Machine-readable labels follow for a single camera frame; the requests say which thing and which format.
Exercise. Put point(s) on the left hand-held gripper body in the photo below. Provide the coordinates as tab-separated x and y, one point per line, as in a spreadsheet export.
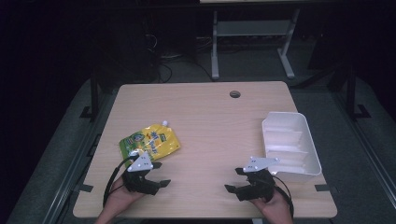
140	165

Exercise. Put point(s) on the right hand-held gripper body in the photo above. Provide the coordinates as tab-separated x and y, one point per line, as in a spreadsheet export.
258	186

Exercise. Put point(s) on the yellow green spout pouch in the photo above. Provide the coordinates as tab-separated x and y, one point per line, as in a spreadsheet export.
155	140

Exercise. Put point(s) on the white plastic divided bin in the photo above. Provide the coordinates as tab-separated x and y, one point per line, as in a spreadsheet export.
289	143

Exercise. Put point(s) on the person's right hand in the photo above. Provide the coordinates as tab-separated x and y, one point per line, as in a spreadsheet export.
277	207

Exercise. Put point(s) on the person's left hand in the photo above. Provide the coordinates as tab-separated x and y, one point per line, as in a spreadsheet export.
120	199

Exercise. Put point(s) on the black tape strip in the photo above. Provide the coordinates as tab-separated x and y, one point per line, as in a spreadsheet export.
87	188
322	188

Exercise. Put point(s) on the black metal stand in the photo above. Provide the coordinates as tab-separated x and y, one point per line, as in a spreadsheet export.
94	99
351	93

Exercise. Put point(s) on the white metal desk frame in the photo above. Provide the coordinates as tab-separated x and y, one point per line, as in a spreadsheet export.
249	28

